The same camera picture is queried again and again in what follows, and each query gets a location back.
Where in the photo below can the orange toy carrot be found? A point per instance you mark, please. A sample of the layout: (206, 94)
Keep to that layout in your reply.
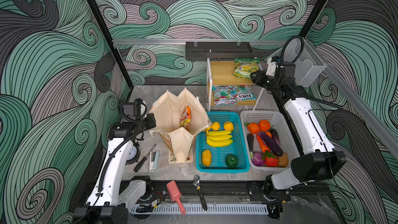
(262, 144)

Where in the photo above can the black adjustable wrench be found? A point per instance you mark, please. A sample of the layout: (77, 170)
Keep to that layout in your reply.
(196, 183)

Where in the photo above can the white wooden two-tier shelf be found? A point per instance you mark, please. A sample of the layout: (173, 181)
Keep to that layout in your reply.
(220, 73)

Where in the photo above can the clear plastic wall bin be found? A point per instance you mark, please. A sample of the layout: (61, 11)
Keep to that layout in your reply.
(308, 61)

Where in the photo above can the yellow toy potato fruit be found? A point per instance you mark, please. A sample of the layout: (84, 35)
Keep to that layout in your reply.
(206, 157)

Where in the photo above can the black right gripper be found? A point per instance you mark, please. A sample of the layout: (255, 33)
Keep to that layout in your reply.
(261, 78)

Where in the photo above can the red toy strawberry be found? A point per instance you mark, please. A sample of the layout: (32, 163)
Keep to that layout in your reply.
(270, 160)

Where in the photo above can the teal plastic basket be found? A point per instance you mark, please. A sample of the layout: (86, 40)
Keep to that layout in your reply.
(219, 154)

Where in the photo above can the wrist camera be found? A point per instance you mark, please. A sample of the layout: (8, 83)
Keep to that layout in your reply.
(132, 110)
(272, 66)

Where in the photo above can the brown toy potato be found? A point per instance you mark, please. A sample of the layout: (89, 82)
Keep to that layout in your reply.
(283, 161)

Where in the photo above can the black handled screwdriver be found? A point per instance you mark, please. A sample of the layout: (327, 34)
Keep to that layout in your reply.
(144, 159)

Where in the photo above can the orange Fox's candy bag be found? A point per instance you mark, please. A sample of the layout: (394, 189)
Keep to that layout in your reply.
(185, 118)

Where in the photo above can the cream floral grocery bag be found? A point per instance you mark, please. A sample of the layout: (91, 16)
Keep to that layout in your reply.
(167, 110)

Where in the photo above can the green toy avocado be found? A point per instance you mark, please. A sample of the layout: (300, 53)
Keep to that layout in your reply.
(231, 161)

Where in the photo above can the white stapler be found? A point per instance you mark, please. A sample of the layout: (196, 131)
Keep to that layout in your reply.
(154, 160)

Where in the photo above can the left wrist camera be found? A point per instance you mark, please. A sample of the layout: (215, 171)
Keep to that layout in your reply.
(132, 110)

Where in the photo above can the purple toy onion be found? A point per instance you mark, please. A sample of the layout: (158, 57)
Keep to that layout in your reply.
(257, 159)

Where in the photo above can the teal Fox's candy bag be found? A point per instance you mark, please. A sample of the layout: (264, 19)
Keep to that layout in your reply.
(243, 93)

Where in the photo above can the yellow banana bunch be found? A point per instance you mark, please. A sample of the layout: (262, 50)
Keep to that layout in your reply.
(219, 138)

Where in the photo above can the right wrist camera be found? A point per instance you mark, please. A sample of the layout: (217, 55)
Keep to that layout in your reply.
(272, 66)

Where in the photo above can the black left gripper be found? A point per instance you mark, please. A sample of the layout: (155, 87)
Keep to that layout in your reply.
(151, 123)

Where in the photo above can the mint berry candy bag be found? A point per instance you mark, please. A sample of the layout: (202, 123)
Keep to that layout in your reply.
(224, 95)

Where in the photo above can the white plastic basket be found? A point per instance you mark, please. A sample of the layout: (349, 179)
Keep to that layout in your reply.
(279, 132)

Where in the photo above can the yellow orange round fruit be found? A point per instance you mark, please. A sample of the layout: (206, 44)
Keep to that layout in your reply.
(228, 126)

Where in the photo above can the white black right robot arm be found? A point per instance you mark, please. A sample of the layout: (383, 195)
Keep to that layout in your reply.
(320, 160)

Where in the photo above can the white slotted cable duct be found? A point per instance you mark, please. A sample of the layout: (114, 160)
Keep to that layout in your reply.
(212, 209)

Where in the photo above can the green Fox's candy bag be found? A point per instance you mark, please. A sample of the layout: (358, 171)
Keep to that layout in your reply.
(244, 67)

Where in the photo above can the black wall shelf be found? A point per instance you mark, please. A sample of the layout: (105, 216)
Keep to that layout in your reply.
(222, 51)

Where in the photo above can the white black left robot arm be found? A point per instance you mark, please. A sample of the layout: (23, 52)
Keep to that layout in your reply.
(107, 204)

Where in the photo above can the orange toy pumpkin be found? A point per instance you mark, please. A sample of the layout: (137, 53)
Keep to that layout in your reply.
(264, 125)
(253, 128)

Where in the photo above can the black alarm clock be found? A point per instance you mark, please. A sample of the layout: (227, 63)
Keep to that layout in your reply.
(133, 155)

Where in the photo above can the pink plastic scoop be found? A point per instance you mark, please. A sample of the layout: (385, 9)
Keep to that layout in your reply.
(175, 195)

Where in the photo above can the purple toy eggplant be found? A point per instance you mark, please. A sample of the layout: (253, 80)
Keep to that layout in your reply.
(272, 144)

